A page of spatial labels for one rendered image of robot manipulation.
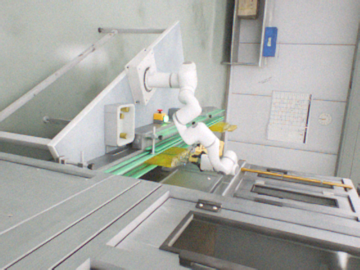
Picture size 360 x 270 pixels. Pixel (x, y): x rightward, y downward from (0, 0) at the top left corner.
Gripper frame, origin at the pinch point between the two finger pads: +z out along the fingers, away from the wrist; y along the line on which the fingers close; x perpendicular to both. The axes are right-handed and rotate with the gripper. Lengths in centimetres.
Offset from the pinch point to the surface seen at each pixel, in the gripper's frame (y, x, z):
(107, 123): 23, 45, 29
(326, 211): -15, -15, -75
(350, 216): -16, -18, -86
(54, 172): 20, 105, -16
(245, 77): 50, -544, 218
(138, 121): 19.3, 8.7, 40.8
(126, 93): 38, 24, 37
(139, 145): 8.2, 24.3, 24.4
